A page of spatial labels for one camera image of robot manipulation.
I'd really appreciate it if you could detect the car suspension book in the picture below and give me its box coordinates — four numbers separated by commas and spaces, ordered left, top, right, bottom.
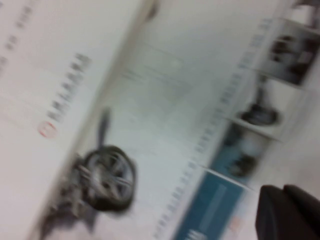
27, 0, 320, 240

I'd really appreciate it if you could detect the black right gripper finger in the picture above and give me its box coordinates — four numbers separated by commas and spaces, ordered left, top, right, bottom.
254, 184, 320, 240

